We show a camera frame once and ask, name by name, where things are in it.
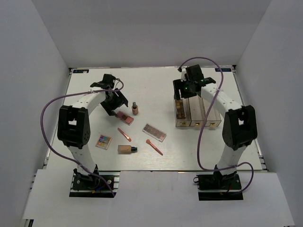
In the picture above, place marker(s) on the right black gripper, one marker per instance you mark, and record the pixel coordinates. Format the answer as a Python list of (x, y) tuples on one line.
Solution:
[(178, 84)]

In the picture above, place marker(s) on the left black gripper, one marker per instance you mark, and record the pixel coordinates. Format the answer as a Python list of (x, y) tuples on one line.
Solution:
[(120, 99)]

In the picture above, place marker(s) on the pink blush palette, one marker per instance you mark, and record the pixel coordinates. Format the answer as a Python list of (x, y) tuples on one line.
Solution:
[(124, 117)]

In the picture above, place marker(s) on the round foundation bottle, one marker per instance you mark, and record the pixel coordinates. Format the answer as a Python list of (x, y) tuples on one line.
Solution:
[(135, 110)]

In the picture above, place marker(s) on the colourful square eyeshadow palette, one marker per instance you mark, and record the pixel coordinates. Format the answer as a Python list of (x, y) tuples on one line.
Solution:
[(103, 141)]

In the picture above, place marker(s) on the square foundation bottle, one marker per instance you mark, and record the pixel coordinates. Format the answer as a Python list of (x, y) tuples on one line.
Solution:
[(126, 149)]

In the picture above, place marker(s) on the round pink makeup brush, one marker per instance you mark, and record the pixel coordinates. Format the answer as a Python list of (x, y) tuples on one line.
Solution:
[(154, 147)]

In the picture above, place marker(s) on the mauve eyeshadow palette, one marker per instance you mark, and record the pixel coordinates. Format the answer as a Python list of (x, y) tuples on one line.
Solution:
[(154, 132)]

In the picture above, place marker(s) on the brown gold eyeshadow palette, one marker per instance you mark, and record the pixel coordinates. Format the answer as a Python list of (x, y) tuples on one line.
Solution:
[(180, 111)]

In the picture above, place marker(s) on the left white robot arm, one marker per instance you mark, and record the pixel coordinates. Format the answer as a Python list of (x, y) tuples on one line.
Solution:
[(74, 126)]

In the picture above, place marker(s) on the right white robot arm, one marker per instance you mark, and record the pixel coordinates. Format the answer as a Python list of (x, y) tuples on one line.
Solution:
[(239, 125)]

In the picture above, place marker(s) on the left clear organizer bin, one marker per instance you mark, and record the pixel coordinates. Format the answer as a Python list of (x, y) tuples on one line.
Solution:
[(183, 122)]

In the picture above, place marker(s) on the clear organizer bin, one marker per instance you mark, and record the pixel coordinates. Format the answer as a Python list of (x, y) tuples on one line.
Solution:
[(214, 118), (183, 122), (197, 111)]

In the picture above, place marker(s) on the middle clear organizer bin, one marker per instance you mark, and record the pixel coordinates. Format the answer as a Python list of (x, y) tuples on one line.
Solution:
[(197, 111)]

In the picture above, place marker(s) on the right clear organizer bin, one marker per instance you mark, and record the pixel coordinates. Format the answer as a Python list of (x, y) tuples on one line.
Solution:
[(214, 118)]

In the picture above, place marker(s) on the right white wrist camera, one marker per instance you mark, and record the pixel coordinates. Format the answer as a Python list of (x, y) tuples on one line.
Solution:
[(183, 74)]

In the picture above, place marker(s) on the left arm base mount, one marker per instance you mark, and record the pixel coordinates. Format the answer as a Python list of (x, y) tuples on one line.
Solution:
[(87, 186)]

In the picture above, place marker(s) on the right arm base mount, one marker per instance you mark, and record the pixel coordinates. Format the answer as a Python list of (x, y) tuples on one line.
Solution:
[(215, 187)]

